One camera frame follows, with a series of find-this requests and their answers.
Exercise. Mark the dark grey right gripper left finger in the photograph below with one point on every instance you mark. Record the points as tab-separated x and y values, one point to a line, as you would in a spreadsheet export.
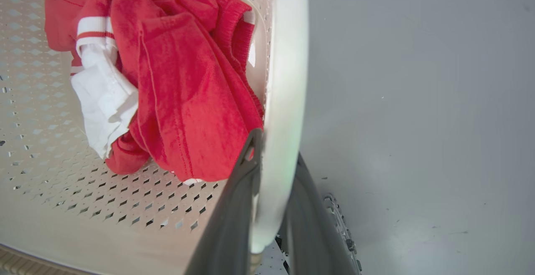
228	225

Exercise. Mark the white cloth garment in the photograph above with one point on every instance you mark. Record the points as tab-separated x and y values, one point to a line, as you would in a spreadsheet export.
104	95

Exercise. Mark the red garment with white stripes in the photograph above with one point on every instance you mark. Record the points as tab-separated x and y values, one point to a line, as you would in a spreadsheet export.
184	99

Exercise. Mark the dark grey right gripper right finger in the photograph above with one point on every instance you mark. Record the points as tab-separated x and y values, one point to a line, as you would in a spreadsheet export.
311	233

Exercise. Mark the white perforated plastic laundry basket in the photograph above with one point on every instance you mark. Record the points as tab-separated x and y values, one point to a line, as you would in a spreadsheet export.
62	208

